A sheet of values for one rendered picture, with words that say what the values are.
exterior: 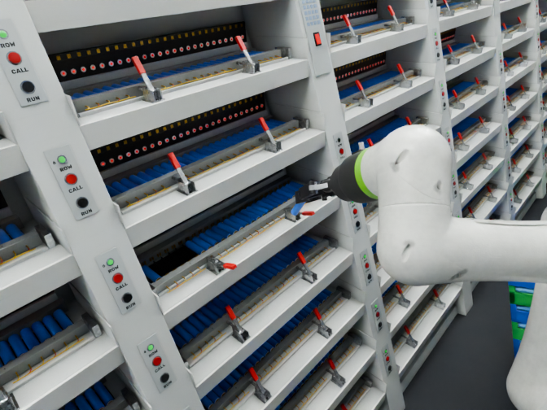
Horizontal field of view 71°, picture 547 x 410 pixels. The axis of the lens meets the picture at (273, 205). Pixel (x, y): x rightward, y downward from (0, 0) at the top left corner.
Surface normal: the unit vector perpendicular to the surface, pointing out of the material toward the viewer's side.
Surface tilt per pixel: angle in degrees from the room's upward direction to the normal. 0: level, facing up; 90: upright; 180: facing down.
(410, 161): 65
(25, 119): 90
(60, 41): 90
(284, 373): 16
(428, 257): 79
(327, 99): 90
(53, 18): 106
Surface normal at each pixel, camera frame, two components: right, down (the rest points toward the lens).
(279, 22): -0.69, 0.41
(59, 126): 0.68, 0.06
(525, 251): 0.14, -0.08
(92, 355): -0.07, -0.86
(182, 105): 0.72, 0.30
